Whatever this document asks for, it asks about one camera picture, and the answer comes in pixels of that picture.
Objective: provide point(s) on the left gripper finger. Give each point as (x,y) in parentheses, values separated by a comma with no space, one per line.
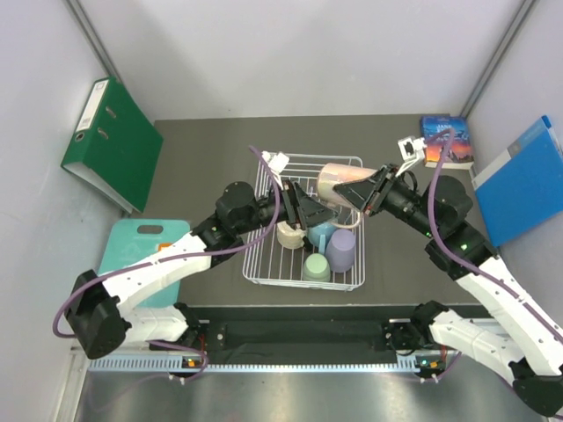
(312,209)
(317,224)

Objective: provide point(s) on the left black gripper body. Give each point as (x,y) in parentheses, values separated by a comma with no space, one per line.
(291,204)

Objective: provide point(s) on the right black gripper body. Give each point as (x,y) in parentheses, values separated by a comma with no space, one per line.
(380,194)

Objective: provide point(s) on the cream ceramic mug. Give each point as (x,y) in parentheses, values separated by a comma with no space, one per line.
(288,237)

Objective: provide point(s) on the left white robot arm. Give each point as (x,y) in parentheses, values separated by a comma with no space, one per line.
(105,312)

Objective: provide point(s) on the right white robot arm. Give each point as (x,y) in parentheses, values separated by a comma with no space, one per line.
(529,357)

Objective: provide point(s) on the light blue mug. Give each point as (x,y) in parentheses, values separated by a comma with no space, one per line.
(320,235)

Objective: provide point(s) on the purple cup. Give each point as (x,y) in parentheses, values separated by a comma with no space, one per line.
(340,251)

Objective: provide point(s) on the green cup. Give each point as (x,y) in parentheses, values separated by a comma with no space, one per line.
(316,268)

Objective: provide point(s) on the Jane Eyre paperback book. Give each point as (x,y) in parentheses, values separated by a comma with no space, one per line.
(460,155)

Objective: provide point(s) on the blue plastic folder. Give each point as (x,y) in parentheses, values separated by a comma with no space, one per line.
(522,187)

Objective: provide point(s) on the teal cutting board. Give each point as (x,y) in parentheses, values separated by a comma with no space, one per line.
(130,240)

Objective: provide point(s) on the green lever arch binder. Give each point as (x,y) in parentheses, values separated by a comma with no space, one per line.
(114,147)

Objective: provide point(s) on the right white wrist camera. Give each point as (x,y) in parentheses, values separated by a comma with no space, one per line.
(412,151)

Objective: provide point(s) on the white wire dish rack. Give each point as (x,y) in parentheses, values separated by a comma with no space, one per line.
(269,264)

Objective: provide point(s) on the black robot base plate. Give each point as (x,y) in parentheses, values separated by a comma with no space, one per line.
(310,334)

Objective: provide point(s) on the grey slotted cable duct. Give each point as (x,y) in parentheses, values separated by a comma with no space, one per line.
(182,364)

